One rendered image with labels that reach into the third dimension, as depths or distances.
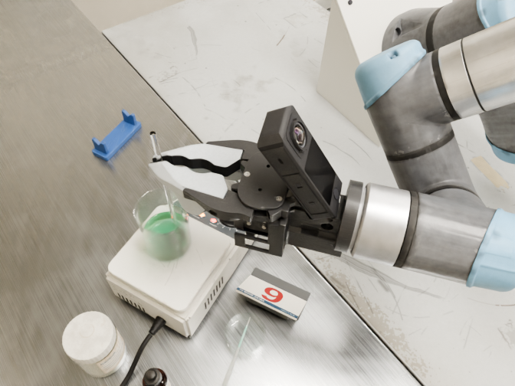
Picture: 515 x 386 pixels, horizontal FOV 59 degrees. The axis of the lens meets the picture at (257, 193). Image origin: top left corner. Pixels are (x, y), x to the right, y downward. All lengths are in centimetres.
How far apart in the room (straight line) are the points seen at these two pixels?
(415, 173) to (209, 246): 27
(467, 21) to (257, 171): 43
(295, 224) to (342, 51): 45
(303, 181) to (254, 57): 65
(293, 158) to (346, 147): 48
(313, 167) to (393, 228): 9
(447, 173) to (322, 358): 29
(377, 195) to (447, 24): 41
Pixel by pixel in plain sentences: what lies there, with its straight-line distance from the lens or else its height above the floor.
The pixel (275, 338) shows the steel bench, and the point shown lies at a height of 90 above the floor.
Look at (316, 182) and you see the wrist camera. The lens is 40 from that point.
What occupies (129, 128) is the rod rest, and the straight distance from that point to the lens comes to 87.
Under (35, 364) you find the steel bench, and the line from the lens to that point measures 69.
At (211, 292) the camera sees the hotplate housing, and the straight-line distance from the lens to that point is 62.
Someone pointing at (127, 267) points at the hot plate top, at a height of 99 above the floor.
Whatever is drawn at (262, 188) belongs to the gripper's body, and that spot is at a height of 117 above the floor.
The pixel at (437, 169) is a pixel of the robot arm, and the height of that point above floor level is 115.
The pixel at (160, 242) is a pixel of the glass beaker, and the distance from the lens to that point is 55.
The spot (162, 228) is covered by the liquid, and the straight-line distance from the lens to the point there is 59.
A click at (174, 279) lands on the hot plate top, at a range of 59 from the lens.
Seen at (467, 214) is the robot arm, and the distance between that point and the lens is 44.
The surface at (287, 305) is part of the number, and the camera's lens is 63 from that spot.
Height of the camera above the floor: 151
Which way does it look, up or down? 54 degrees down
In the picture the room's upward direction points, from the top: 3 degrees clockwise
